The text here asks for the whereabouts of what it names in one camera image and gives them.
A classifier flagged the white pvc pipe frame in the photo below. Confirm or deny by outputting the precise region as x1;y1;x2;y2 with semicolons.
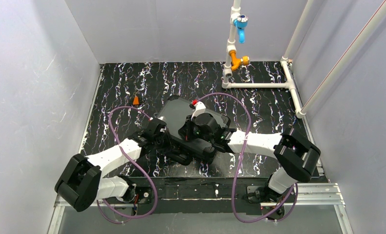
221;0;386;119

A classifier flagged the blue valve handle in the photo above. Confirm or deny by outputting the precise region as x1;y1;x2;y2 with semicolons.
233;15;249;43

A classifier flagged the orange brass valve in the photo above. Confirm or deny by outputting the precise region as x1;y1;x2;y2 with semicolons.
229;50;250;71

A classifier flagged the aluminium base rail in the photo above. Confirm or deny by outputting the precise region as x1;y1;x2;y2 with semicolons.
48;180;353;234

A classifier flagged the black poker set case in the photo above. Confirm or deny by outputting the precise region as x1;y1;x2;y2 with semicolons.
157;95;225;166

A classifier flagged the orange black small clip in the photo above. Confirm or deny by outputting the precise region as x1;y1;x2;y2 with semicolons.
129;96;144;106

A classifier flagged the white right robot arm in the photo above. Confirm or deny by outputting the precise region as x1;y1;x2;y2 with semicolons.
178;113;321;194

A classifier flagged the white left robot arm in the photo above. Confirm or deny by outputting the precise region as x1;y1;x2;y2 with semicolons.
55;118;168;212

